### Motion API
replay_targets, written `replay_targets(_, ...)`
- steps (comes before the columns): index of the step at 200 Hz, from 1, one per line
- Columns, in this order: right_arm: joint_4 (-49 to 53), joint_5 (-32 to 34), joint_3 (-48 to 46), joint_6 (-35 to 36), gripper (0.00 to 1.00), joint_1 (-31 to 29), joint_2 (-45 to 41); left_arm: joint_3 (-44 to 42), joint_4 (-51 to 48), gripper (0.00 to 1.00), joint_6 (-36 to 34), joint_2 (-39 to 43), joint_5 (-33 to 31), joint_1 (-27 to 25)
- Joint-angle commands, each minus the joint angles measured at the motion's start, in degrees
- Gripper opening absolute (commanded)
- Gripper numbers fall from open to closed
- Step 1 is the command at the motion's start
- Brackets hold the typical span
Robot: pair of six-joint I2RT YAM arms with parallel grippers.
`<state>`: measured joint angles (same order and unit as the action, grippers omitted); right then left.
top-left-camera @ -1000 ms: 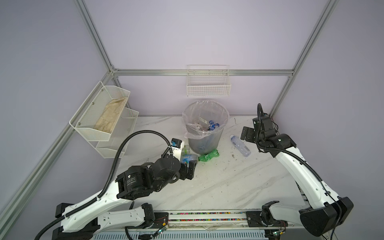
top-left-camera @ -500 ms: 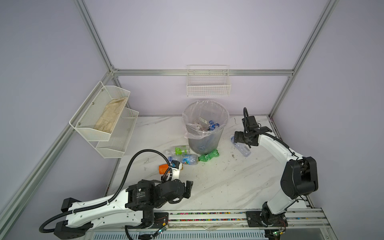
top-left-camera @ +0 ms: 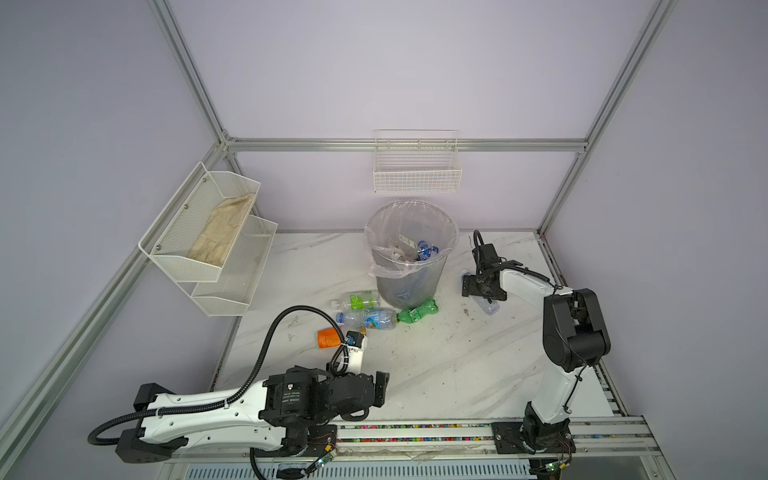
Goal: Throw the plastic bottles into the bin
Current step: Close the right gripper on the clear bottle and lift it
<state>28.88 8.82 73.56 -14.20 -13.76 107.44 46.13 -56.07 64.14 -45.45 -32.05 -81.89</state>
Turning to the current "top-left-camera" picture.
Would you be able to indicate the clear plastic bin liner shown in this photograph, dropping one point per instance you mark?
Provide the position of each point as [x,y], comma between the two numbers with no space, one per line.
[392,233]

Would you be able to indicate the orange label bottle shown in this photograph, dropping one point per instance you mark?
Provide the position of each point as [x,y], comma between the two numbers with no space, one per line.
[329,338]

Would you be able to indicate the white mesh shelf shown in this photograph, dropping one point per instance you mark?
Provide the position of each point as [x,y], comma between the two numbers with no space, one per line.
[232,294]
[192,240]

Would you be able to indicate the white mesh lower shelf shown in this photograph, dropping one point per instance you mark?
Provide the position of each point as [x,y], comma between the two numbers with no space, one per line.
[232,294]

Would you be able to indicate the aluminium front rail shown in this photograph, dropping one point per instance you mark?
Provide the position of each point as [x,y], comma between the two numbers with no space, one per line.
[423,440]

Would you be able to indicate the clear bottle green label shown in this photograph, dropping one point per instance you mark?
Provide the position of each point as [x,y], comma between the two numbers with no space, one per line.
[356,300]

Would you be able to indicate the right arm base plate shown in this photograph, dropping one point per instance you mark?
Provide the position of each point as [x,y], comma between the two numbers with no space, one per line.
[531,435]

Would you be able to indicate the white wire wall basket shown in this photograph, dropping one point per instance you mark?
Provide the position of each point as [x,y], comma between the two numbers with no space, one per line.
[416,162]

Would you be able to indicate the blue label bottle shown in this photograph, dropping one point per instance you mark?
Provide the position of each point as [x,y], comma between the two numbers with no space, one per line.
[425,251]

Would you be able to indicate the tall clear purple-label bottle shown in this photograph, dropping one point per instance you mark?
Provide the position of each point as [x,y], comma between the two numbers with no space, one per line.
[489,307]

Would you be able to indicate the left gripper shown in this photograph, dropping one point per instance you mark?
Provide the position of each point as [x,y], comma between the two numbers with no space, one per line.
[381,379]

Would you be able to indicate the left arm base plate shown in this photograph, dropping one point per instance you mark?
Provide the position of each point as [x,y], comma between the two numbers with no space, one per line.
[309,441]

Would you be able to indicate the crushed green bottle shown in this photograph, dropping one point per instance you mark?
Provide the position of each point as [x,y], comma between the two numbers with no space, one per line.
[416,314]

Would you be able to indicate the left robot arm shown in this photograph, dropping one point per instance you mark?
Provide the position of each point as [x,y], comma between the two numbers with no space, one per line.
[289,414]

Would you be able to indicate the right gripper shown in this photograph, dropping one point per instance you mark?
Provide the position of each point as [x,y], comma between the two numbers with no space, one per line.
[469,287]

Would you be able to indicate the beige cloth in shelf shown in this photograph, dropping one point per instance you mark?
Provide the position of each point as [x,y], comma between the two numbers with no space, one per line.
[213,244]

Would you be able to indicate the white mesh upper shelf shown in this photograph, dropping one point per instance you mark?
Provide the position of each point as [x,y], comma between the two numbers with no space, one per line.
[192,240]

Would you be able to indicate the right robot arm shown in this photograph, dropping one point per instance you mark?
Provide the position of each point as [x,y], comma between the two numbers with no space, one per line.
[574,337]

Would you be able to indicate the grey mesh waste bin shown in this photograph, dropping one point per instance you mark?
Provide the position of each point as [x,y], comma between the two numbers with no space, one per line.
[411,291]

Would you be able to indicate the clear bottle light-blue label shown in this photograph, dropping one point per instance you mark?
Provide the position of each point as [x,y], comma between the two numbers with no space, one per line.
[376,319]

